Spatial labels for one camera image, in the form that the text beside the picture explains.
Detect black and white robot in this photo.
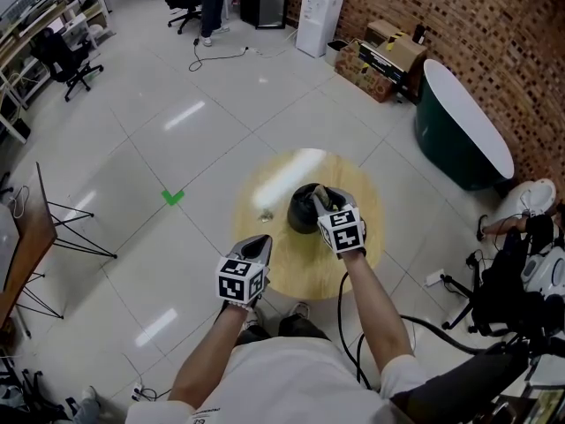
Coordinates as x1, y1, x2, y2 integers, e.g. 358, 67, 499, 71
440, 212, 565, 342

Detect black teapot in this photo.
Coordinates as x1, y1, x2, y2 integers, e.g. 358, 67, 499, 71
287, 182, 337, 235

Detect person's white shirt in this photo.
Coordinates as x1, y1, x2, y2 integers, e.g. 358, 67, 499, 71
124, 335, 428, 424

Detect person's left forearm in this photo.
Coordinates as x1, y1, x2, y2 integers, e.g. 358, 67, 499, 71
167, 301, 253, 411

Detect brown desk with wire legs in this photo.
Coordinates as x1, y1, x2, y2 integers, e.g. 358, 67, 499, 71
0, 161, 118, 340

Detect white shelving unit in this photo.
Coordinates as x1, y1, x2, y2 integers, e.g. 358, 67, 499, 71
0, 0, 112, 146

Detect person's right forearm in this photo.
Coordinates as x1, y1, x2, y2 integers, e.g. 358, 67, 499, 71
339, 248, 417, 370

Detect black flat box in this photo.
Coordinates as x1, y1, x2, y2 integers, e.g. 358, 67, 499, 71
358, 42, 410, 93

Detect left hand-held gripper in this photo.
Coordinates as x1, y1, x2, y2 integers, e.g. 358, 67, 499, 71
215, 233, 273, 309

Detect white waste bin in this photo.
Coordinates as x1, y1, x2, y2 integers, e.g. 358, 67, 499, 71
325, 39, 350, 68

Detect plain cardboard box with tape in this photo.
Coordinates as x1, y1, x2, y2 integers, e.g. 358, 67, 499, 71
364, 19, 428, 77

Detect person's left shoe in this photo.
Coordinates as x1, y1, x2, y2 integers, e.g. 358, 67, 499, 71
243, 306, 263, 331

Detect green tub with white top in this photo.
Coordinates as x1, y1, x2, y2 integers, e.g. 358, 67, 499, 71
413, 57, 516, 193

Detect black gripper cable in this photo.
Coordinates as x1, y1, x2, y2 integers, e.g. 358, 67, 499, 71
336, 270, 377, 391

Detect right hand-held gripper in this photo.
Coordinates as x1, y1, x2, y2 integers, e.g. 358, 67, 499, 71
311, 186, 368, 260

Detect printed cardboard box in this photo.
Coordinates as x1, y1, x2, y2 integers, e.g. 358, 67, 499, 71
334, 37, 396, 104

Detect person's dark trousers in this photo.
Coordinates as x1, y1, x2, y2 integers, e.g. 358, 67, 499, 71
236, 314, 331, 346

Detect thick black hose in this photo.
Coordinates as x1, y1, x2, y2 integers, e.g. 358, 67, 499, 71
398, 314, 491, 356

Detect black floor cable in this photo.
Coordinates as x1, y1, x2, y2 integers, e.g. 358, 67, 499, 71
188, 36, 249, 73

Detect white water dispenser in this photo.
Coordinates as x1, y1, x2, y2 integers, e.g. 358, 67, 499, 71
295, 0, 347, 59

